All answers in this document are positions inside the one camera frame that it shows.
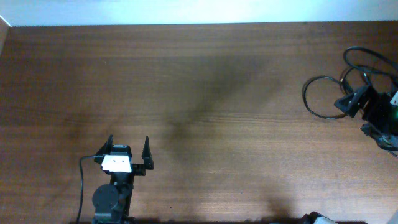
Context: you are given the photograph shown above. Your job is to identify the right camera cable black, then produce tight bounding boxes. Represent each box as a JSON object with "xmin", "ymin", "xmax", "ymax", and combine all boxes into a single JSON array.
[{"xmin": 343, "ymin": 46, "xmax": 397, "ymax": 82}]

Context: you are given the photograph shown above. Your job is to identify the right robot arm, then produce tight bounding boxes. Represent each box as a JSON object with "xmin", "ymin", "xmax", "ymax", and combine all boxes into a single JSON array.
[{"xmin": 302, "ymin": 85, "xmax": 397, "ymax": 157}]

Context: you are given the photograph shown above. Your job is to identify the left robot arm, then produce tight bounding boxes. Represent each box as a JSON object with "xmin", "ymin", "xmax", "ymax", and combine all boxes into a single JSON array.
[{"xmin": 92, "ymin": 135, "xmax": 154, "ymax": 224}]

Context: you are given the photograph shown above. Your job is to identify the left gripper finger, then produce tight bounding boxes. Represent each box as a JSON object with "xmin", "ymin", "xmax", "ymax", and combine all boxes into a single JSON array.
[
  {"xmin": 142, "ymin": 136, "xmax": 154, "ymax": 170},
  {"xmin": 95, "ymin": 134, "xmax": 114, "ymax": 156}
]

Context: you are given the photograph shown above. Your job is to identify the left camera cable black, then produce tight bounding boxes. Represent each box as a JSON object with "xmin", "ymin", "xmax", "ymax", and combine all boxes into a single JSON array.
[{"xmin": 76, "ymin": 155, "xmax": 102, "ymax": 224}]

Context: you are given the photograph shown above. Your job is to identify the camera cable black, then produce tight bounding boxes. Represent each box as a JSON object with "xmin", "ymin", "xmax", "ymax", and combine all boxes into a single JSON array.
[
  {"xmin": 76, "ymin": 155, "xmax": 102, "ymax": 224},
  {"xmin": 343, "ymin": 46, "xmax": 397, "ymax": 82}
]

